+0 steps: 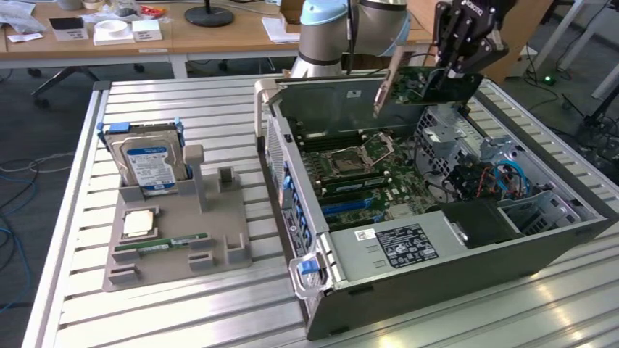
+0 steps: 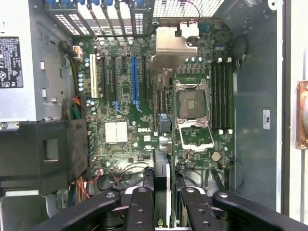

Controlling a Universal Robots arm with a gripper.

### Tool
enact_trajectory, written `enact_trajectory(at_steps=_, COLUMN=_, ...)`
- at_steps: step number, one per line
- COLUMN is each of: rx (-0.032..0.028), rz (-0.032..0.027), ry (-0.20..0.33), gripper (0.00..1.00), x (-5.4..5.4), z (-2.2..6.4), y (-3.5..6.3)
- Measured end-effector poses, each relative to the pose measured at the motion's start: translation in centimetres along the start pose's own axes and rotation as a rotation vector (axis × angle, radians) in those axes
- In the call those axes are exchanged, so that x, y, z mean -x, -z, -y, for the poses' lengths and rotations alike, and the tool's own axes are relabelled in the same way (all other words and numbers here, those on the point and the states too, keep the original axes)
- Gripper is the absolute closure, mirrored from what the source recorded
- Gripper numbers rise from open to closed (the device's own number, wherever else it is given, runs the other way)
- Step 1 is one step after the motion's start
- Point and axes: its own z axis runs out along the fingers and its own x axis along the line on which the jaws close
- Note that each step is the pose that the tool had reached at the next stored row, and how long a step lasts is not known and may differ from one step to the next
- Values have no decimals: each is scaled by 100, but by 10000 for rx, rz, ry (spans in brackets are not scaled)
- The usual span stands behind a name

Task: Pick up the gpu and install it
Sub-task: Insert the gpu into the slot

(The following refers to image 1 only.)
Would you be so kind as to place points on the silver socket cover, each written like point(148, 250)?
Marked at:
point(388, 143)

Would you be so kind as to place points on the red and white card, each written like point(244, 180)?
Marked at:
point(24, 37)

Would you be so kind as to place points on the hard disk in blue carrier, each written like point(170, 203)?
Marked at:
point(144, 163)

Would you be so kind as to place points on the green loose RAM stick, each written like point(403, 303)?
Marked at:
point(159, 244)

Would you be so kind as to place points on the device with green light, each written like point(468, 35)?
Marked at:
point(548, 79)

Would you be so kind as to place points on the CPU socket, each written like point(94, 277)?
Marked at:
point(346, 163)

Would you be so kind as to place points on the black stand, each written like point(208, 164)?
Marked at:
point(597, 112)

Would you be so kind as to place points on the white box with black top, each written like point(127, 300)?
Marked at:
point(67, 29)

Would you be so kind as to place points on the open dark grey PC case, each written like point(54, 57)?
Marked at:
point(435, 290)

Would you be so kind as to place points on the white desk frame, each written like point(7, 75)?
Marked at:
point(554, 36)

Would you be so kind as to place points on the black round lamp base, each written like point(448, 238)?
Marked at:
point(208, 17)

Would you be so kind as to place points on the office chair base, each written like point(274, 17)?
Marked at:
point(63, 74)

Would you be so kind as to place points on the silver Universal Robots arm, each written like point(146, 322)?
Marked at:
point(322, 43)

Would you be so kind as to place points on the grey cup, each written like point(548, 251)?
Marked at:
point(70, 4)

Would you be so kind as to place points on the silver hinged drive bracket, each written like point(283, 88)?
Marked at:
point(503, 148)

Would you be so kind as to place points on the blue expansion slot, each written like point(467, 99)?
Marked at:
point(346, 206)

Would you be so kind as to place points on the grey plastic parts rack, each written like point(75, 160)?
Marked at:
point(183, 224)

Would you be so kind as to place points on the grey power supply unit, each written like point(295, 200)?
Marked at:
point(358, 253)

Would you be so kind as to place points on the white square tray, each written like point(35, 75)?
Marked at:
point(114, 40)

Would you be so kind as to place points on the CPU chip with metal lid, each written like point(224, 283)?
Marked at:
point(138, 223)

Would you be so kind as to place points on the plain white labelled box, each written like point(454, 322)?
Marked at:
point(144, 30)

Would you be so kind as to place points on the white tape roll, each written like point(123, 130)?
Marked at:
point(111, 27)

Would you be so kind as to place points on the clear plastic bag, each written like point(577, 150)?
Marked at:
point(19, 20)

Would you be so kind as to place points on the open silver disk bay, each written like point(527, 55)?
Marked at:
point(546, 214)

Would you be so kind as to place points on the white box with red button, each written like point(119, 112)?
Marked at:
point(526, 63)

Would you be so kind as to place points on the stack of white papers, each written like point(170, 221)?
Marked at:
point(278, 34)

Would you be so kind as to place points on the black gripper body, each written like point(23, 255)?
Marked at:
point(476, 18)

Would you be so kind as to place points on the perforated silver disk bay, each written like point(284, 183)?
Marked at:
point(450, 134)

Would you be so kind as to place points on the beige tape roll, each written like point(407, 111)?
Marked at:
point(92, 4)

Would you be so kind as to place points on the green graphics card black shroud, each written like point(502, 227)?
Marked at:
point(454, 90)

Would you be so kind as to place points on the dark crumpled item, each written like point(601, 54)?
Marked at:
point(126, 9)

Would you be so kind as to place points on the long wooden desk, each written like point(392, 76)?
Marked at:
point(58, 49)

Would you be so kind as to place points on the white table leg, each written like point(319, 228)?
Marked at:
point(609, 83)

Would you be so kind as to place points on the small cardboard box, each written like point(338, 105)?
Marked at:
point(291, 11)

